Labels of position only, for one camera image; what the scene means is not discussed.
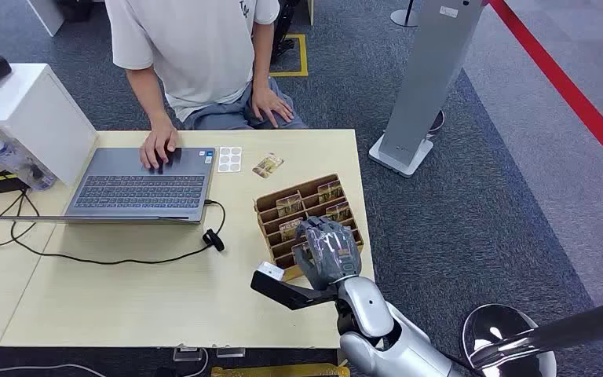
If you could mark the brown printed card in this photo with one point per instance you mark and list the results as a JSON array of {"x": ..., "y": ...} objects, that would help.
[
  {"x": 268, "y": 165},
  {"x": 288, "y": 205},
  {"x": 288, "y": 229},
  {"x": 330, "y": 191},
  {"x": 339, "y": 211}
]

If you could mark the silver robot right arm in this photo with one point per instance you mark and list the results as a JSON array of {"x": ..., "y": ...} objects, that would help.
[{"x": 384, "y": 338}]

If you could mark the person's hand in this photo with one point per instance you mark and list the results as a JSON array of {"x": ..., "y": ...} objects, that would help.
[
  {"x": 270, "y": 106},
  {"x": 158, "y": 143}
]

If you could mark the grey kiosk stand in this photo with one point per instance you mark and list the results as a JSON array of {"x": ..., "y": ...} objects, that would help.
[{"x": 426, "y": 78}]

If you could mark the person's right forearm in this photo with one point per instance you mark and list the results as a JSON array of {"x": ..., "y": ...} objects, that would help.
[{"x": 148, "y": 93}]

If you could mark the grey round stanchion base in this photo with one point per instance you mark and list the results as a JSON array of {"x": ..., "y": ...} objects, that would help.
[{"x": 404, "y": 17}]

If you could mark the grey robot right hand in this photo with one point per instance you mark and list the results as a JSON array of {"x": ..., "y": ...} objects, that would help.
[{"x": 330, "y": 255}]

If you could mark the person's left forearm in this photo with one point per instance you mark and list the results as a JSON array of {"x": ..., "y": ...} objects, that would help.
[{"x": 263, "y": 57}]

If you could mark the person's left hand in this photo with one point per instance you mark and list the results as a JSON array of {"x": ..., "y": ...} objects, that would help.
[{"x": 270, "y": 106}]

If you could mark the person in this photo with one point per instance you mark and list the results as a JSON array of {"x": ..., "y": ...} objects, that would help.
[{"x": 202, "y": 52}]

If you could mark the white cabinet box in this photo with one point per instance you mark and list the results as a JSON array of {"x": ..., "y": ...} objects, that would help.
[{"x": 36, "y": 114}]

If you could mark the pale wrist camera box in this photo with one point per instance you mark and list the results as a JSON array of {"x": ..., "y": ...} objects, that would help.
[{"x": 271, "y": 271}]

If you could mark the grey laptop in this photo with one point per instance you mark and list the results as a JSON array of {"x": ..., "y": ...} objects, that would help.
[{"x": 140, "y": 190}]

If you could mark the chrome stanchion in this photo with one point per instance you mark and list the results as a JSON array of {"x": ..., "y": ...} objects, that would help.
[{"x": 499, "y": 338}]

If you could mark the clear plastic water bottle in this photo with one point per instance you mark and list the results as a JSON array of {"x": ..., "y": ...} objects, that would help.
[{"x": 18, "y": 161}]

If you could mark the cardboard card organizer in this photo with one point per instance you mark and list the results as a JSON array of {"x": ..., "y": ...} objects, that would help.
[{"x": 275, "y": 244}]

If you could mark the person's right hand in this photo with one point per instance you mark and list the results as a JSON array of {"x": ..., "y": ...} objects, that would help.
[{"x": 158, "y": 143}]

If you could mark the red barrier belt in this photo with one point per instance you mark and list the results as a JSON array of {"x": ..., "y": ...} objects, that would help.
[{"x": 567, "y": 91}]

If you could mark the white round sticker sheet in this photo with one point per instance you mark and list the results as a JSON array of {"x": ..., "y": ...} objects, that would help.
[{"x": 229, "y": 159}]

